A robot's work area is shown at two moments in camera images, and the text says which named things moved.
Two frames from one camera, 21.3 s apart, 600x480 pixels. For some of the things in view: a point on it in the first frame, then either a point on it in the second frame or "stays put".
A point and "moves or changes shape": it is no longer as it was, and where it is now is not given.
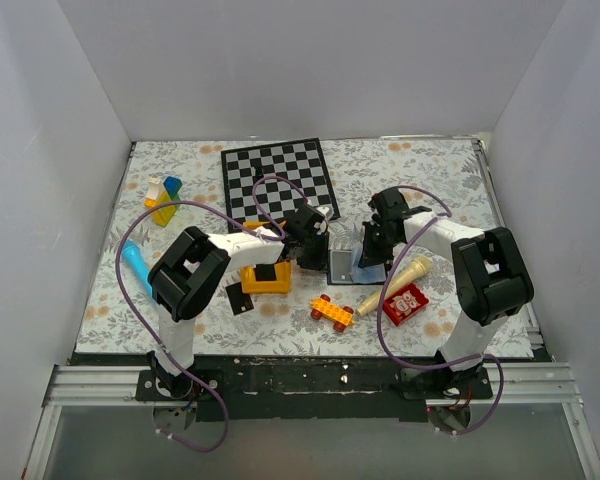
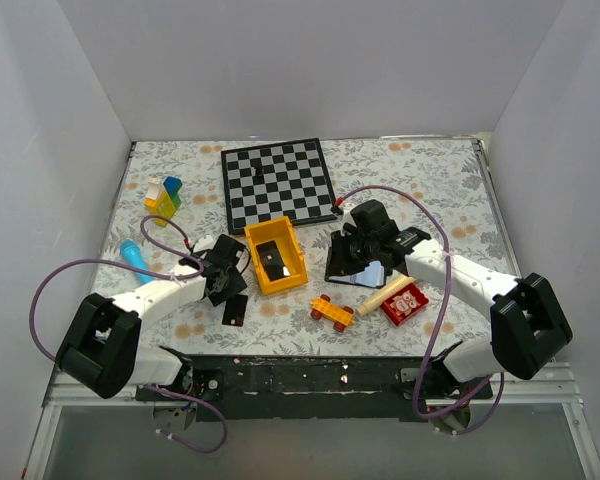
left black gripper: [321, 262] -> [236, 287]
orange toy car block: [340, 316] stays put
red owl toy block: [402, 304] stays put
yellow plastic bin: [284, 274] moves or changes shape
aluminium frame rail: [87, 385] stays put
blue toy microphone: [132, 254] stays put
